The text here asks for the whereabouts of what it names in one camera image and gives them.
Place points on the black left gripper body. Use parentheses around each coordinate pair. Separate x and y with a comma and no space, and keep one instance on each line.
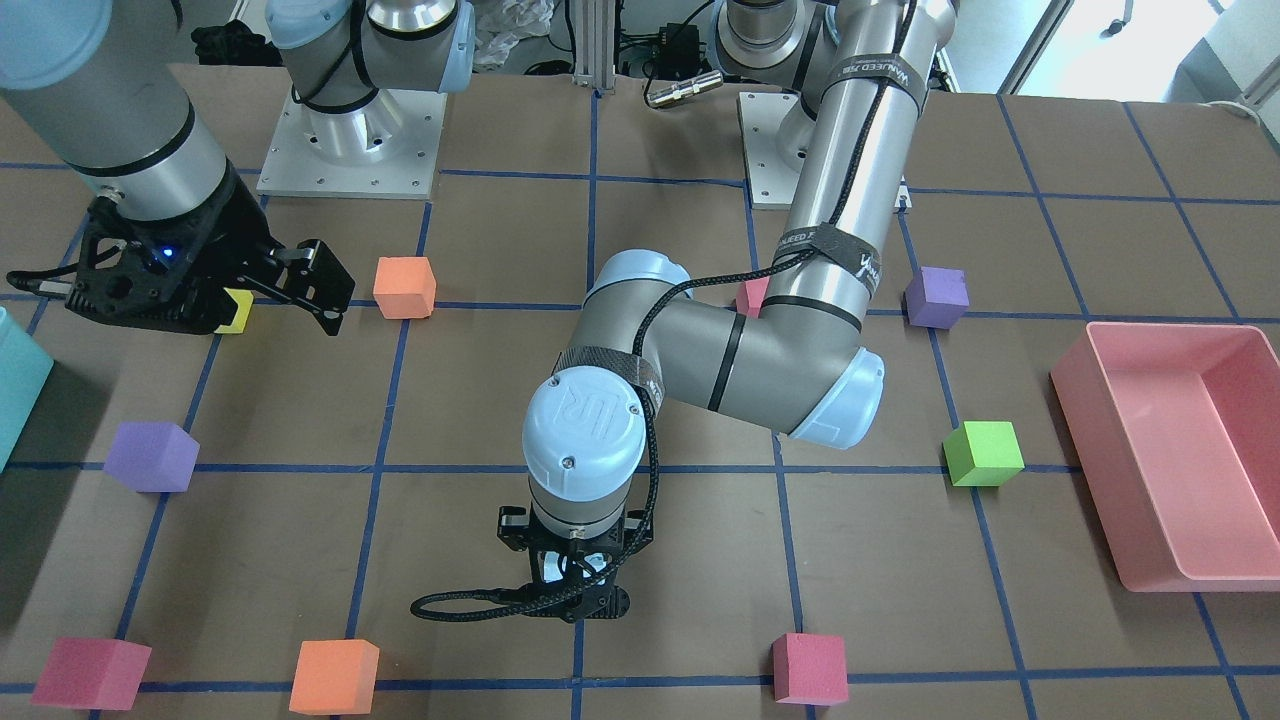
(514,528)

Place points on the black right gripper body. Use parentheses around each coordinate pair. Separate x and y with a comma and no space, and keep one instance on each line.
(222,232)

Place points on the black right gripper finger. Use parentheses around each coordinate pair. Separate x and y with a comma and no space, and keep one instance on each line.
(331,320)

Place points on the light blue foam block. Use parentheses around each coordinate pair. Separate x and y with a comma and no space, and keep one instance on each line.
(556,567)

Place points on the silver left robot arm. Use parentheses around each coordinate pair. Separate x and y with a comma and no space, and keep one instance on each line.
(781,347)

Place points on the orange near foam block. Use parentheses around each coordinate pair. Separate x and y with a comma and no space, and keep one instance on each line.
(405,288)

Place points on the orange foam block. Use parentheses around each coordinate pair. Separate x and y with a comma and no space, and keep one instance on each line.
(405,288)
(335,678)

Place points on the yellow foam block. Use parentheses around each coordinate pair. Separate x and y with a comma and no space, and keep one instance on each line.
(244,303)

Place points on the light blue plastic bin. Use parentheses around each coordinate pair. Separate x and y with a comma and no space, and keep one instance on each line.
(25,367)

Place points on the purple foam block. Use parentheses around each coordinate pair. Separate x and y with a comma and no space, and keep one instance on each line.
(152,456)
(937,297)

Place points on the brown paper table mat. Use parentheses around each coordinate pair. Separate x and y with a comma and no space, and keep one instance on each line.
(339,478)

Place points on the pink far foam block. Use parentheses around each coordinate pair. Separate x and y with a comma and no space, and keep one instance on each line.
(87,673)
(810,669)

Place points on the pink foam block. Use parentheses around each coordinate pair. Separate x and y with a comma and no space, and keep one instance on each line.
(87,673)
(810,669)
(750,296)

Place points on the orange far foam block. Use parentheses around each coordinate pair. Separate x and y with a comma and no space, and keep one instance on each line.
(335,678)

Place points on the pink near foam block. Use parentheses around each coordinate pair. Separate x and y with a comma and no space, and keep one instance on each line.
(750,296)

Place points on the green foam block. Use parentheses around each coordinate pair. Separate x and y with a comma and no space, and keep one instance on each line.
(983,454)

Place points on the pink plastic bin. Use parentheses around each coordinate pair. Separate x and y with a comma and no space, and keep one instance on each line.
(1177,430)

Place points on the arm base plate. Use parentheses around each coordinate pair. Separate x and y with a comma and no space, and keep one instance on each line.
(386,150)
(775,150)

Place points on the aluminium frame post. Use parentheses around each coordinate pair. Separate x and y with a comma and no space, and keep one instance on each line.
(594,26)

